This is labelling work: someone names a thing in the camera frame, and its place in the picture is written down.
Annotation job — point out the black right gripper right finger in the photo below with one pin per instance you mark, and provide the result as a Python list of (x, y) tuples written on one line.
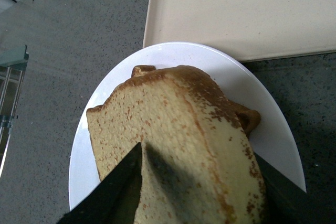
[(289, 203)]

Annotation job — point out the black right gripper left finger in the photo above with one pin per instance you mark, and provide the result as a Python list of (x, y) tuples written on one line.
[(116, 198)]

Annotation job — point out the white oval plate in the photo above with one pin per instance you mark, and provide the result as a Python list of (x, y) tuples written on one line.
[(272, 140)]

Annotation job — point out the bread slice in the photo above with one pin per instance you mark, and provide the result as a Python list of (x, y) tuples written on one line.
[(197, 163), (248, 118)]

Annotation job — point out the green metal sink rack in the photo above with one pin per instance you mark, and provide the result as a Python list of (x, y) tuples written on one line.
[(13, 67)]

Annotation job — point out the beige rabbit tray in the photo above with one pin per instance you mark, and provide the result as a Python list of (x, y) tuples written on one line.
[(245, 29)]

